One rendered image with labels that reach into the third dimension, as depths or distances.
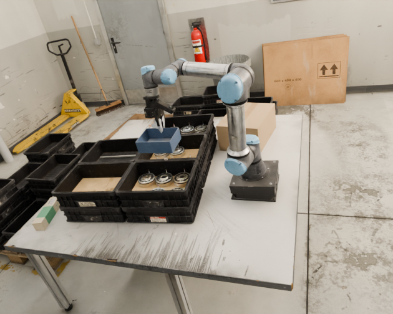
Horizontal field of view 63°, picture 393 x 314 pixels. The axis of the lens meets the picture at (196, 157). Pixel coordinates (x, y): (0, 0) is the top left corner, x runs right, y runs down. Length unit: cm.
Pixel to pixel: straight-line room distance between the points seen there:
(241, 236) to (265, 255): 16
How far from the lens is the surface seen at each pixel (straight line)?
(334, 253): 252
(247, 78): 147
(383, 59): 481
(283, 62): 454
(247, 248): 159
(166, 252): 166
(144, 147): 173
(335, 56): 453
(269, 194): 179
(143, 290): 247
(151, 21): 501
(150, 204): 173
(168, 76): 163
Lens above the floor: 189
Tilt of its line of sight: 31 degrees down
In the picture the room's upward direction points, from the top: 12 degrees counter-clockwise
